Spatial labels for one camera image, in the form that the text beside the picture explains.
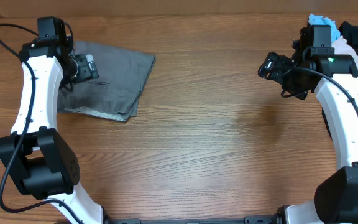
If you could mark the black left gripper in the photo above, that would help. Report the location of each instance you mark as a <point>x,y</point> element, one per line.
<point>87,68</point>

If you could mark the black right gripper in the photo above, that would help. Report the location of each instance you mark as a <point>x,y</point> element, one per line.
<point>279,62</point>

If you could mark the grey shorts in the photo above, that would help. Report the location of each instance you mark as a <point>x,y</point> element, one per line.
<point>115,94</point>

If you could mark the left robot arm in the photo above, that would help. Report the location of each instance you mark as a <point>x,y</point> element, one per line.
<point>40,167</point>

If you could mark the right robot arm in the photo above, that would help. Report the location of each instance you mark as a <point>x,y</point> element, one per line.
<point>333,78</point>

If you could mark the light blue cloth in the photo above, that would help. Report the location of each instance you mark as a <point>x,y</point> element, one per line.
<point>321,20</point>

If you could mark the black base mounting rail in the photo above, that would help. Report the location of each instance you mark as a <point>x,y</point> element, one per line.
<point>253,219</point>

